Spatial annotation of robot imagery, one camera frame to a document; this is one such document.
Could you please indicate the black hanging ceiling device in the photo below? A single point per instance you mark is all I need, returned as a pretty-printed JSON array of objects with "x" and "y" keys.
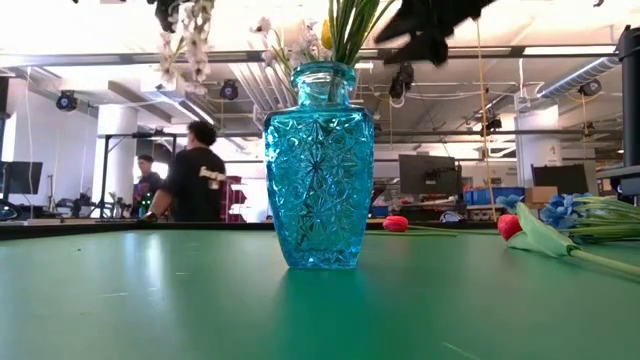
[
  {"x": 229, "y": 90},
  {"x": 402, "y": 80},
  {"x": 590, "y": 87},
  {"x": 66, "y": 101}
]

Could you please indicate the blue plastic bin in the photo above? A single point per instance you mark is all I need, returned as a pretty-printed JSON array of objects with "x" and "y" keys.
[{"x": 492, "y": 196}]

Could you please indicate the red tool cabinet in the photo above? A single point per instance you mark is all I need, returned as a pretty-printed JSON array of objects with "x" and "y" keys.
[{"x": 234, "y": 200}]

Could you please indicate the brown cardboard box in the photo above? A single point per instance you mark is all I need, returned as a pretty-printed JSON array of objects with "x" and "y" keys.
[{"x": 541, "y": 195}]

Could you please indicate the grey operator desk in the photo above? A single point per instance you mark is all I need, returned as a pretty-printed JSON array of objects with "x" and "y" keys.
[{"x": 620, "y": 175}]

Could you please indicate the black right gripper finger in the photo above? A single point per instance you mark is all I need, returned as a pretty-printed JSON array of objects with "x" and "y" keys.
[
  {"x": 432, "y": 47},
  {"x": 400, "y": 31}
]

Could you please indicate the white artificial flower spray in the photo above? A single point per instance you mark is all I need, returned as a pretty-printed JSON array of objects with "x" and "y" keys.
[
  {"x": 195, "y": 55},
  {"x": 305, "y": 47}
]

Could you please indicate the yellow artificial tulip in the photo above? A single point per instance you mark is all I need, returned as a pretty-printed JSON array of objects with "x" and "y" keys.
[{"x": 326, "y": 35}]

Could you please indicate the black table frame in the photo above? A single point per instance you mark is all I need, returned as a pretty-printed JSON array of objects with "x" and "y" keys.
[{"x": 100, "y": 230}]

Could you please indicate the blue cut-glass vase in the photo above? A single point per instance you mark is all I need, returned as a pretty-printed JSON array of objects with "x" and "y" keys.
[{"x": 320, "y": 175}]

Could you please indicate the silver ventilation duct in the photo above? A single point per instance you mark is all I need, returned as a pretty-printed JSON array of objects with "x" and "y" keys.
[{"x": 575, "y": 77}]

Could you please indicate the black monitor pole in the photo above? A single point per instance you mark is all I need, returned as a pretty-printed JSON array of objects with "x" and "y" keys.
[{"x": 631, "y": 100}]

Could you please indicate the black metal gantry frame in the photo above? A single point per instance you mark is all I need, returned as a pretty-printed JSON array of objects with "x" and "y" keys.
[{"x": 145, "y": 134}]

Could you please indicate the black computer monitor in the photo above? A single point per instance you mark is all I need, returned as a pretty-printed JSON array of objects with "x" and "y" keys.
[
  {"x": 430, "y": 175},
  {"x": 22, "y": 177},
  {"x": 560, "y": 180}
]

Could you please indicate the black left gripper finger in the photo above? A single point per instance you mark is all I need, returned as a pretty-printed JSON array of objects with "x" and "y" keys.
[{"x": 164, "y": 12}]

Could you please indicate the green table mat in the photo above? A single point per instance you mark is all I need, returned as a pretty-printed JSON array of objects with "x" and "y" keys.
[{"x": 150, "y": 300}]

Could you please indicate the person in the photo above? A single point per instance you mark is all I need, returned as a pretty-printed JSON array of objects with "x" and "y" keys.
[
  {"x": 147, "y": 185},
  {"x": 195, "y": 185}
]

